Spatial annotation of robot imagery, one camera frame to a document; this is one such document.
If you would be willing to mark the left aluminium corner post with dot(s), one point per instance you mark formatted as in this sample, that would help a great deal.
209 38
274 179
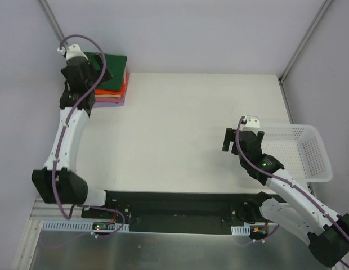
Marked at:
51 19

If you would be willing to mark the white plastic perforated basket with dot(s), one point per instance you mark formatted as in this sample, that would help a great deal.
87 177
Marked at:
300 149

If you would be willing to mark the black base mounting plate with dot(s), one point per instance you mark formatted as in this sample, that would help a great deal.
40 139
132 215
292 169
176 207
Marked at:
181 212

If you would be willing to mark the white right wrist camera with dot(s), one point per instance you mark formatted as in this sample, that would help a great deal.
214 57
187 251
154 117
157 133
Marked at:
251 123

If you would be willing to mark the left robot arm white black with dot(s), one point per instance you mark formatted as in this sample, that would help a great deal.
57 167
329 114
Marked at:
57 181

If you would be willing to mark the folded pink t-shirt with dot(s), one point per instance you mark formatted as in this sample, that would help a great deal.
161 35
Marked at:
116 100

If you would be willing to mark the right aluminium corner post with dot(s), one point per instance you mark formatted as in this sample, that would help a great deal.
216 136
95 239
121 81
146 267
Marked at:
312 28

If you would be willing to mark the dark green t-shirt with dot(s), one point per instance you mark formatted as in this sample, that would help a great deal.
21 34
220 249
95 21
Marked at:
117 66

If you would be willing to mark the folded orange t-shirt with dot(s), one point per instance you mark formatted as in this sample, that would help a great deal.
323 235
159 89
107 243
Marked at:
111 92

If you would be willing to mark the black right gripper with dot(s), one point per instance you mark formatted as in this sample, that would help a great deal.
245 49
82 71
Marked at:
245 139

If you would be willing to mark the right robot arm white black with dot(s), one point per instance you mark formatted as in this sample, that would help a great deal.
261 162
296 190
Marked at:
322 229

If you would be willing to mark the aluminium corner post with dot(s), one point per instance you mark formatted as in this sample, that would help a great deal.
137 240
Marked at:
51 19
312 28

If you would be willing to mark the folded beige t-shirt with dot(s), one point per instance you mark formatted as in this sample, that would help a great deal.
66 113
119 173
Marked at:
108 95

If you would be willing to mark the right white cable duct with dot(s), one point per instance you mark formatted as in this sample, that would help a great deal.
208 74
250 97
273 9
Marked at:
244 230

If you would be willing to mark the folded lavender t-shirt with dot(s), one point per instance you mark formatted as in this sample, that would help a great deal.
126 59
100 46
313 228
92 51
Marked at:
107 104

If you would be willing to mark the white cable duct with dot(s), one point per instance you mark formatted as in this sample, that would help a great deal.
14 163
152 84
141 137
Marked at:
244 230
84 226

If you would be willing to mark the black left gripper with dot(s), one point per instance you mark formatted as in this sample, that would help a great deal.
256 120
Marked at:
86 69

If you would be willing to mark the left white cable duct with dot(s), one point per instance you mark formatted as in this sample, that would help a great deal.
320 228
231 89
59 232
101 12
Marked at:
84 226

